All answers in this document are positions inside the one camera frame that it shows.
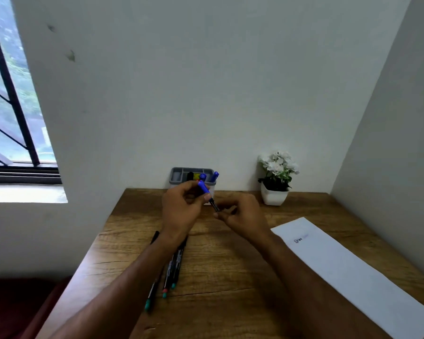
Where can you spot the person's left hand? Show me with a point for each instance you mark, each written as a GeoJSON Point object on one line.
{"type": "Point", "coordinates": [178, 211]}

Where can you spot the person's right hand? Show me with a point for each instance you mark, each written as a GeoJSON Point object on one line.
{"type": "Point", "coordinates": [247, 217]}

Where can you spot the person's left thumb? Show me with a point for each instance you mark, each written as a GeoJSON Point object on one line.
{"type": "Point", "coordinates": [200, 199]}

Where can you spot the person's right fingers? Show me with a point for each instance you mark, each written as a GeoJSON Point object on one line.
{"type": "Point", "coordinates": [226, 207]}

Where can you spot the blue capped black marker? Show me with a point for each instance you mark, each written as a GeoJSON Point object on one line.
{"type": "Point", "coordinates": [204, 187]}

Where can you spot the person's right forearm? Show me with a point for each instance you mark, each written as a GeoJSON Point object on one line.
{"type": "Point", "coordinates": [304, 289]}

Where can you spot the person's left forearm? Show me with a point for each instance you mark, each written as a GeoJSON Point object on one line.
{"type": "Point", "coordinates": [127, 289]}

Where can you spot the grey pen holder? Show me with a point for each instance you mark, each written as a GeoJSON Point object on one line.
{"type": "Point", "coordinates": [178, 175]}

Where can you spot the white potted flower plant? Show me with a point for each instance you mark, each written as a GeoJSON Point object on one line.
{"type": "Point", "coordinates": [275, 180]}

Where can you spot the black pen with teal tip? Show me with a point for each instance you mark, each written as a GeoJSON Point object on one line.
{"type": "Point", "coordinates": [149, 300]}
{"type": "Point", "coordinates": [178, 261]}

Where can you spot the black pen with red tip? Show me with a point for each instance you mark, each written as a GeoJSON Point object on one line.
{"type": "Point", "coordinates": [168, 275]}

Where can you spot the white paper sheet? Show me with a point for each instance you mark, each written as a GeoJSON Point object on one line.
{"type": "Point", "coordinates": [357, 278]}

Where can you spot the window with black grille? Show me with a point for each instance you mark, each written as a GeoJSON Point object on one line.
{"type": "Point", "coordinates": [10, 102]}

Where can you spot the dark red seat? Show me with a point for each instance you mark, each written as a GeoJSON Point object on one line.
{"type": "Point", "coordinates": [14, 310]}

